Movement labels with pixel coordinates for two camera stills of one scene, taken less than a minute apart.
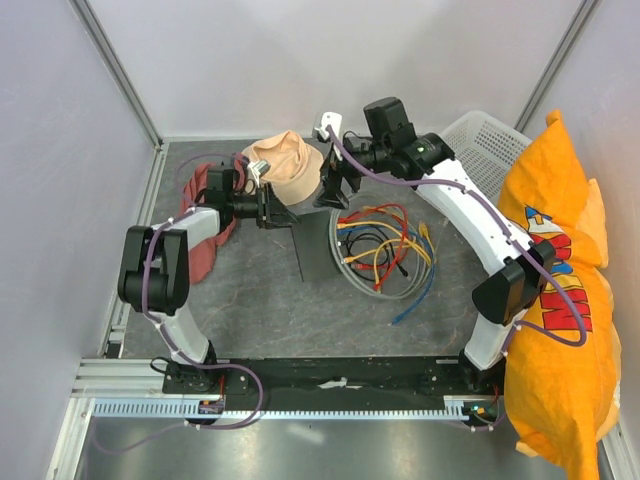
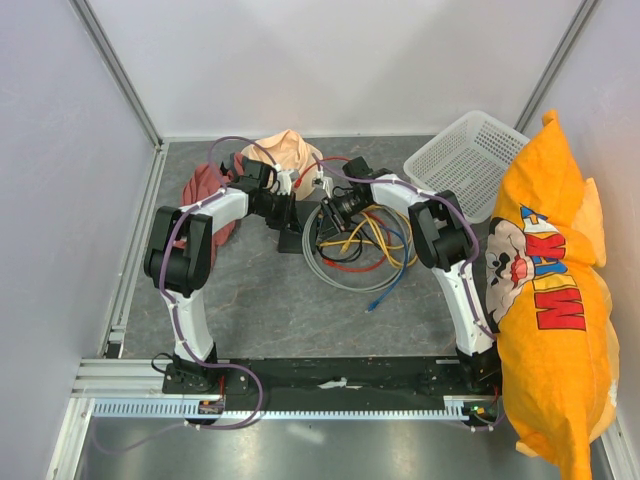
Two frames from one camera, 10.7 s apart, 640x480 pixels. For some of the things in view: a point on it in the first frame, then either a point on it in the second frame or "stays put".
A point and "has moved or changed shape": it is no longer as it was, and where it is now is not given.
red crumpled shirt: x=193 y=185 stays put
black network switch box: x=311 y=234 has moved or changed shape
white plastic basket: x=485 y=149 stays put
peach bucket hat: x=296 y=166 stays put
